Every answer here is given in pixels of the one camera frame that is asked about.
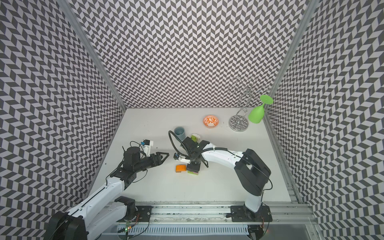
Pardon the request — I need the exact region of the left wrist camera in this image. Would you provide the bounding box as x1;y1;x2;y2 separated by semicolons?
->
141;140;154;157

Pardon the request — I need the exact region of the orange long lego brick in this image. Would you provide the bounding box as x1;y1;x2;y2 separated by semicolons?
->
175;165;187;173

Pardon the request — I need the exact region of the chrome glass holder stand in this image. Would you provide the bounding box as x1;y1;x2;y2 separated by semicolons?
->
229;77;265;132

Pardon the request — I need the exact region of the green plastic wine glass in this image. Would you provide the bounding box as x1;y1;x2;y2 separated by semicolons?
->
248;95;274;124

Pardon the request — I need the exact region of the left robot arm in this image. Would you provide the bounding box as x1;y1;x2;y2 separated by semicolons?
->
44;147;170;240

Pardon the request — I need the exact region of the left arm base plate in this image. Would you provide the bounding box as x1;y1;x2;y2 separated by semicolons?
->
118;205;153;223

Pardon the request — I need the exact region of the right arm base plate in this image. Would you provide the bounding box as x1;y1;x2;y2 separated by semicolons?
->
226;205;273;223

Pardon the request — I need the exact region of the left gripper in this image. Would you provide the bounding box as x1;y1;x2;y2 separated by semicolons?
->
134;151;170;173

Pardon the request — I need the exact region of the white long lego brick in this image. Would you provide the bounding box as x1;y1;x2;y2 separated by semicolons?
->
191;134;201;139

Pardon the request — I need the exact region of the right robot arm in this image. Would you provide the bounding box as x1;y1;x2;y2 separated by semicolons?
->
174;137;272;213

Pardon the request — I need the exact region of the teal ceramic cup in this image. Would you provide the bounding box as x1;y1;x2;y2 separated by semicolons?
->
174;127;186;141

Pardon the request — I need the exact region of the orange patterned small bowl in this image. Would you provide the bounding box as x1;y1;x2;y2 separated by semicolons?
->
203;115;219;129

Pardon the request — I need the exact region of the aluminium front rail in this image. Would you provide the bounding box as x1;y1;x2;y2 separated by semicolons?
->
137;202;317;225

